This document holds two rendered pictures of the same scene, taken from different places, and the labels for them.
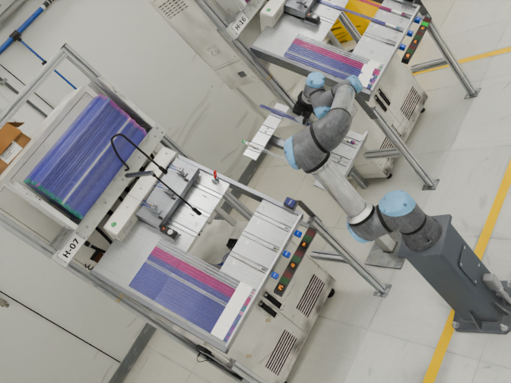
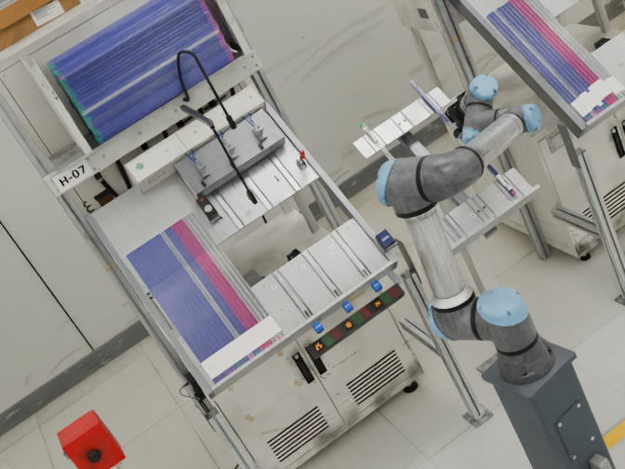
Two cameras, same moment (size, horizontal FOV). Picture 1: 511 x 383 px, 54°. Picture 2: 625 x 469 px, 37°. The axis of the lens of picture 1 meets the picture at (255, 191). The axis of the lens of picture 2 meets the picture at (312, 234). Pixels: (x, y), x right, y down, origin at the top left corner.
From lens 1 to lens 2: 0.72 m
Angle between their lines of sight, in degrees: 10
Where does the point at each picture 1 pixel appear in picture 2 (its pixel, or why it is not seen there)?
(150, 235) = (182, 202)
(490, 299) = not seen: outside the picture
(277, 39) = not seen: outside the picture
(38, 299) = (16, 212)
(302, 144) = (401, 177)
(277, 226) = (352, 263)
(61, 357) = (17, 306)
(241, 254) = (287, 280)
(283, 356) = (299, 441)
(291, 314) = (335, 391)
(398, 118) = not seen: outside the picture
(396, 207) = (496, 311)
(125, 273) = (128, 236)
